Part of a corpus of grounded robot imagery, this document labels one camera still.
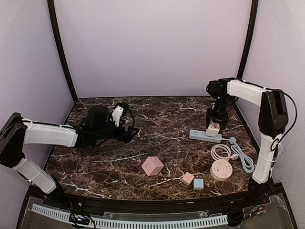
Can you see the white cube socket adapter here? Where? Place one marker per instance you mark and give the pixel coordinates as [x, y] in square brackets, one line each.
[213, 129]

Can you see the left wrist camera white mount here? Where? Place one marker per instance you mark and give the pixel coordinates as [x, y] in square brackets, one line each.
[119, 111]

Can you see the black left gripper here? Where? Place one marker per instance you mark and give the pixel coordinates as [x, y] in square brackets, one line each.
[126, 133]

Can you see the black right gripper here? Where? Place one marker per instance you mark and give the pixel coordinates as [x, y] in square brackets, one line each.
[217, 117]

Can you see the white slotted cable duct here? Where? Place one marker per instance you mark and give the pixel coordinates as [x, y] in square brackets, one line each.
[111, 220]

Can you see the black table front rail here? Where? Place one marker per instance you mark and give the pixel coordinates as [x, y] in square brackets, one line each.
[232, 204]

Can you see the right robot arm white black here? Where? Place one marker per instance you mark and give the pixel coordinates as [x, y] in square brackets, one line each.
[272, 122]

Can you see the pink round power socket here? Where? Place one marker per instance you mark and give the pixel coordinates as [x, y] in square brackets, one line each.
[221, 170]

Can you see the right black frame post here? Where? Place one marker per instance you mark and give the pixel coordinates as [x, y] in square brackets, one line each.
[248, 39]

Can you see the left black frame post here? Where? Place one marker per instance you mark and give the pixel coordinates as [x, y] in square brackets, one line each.
[60, 49]

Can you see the black frame post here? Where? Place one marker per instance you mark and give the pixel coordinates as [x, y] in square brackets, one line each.
[60, 49]
[248, 39]

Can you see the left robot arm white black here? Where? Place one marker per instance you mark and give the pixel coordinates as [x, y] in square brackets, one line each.
[19, 131]

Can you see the small pink charger plug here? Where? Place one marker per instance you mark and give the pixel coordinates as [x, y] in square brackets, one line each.
[187, 178]

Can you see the small blue charger plug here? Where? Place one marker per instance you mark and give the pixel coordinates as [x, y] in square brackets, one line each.
[198, 184]

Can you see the pink cube socket adapter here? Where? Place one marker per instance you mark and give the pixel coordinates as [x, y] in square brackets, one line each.
[152, 166]

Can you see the blue power strip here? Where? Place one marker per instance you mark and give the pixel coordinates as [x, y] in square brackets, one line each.
[201, 135]

